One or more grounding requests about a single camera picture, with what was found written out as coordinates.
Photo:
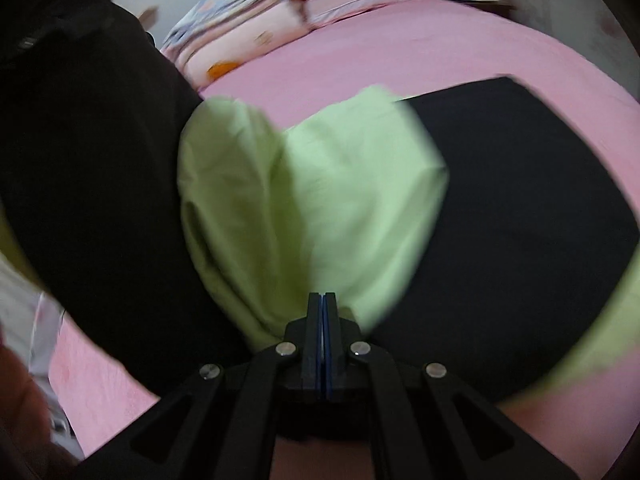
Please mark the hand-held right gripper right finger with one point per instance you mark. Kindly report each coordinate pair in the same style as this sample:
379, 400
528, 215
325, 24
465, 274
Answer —
332, 350

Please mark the floral folded quilt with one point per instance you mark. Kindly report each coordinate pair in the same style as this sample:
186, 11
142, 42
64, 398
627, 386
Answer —
235, 0

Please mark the pink pillow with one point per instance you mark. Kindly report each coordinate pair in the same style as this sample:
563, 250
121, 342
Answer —
360, 2

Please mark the white cloth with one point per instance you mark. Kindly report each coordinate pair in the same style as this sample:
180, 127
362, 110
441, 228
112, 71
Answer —
25, 320

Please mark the green and black hooded jacket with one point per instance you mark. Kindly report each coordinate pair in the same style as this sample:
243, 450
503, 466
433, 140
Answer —
340, 185

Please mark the pink folded quilt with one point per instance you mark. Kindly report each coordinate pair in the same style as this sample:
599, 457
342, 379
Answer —
245, 40

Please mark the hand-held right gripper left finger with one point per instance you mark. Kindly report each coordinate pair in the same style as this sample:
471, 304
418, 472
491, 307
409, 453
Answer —
315, 350

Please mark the bed with pink sheet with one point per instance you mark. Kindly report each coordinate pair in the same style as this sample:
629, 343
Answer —
400, 50

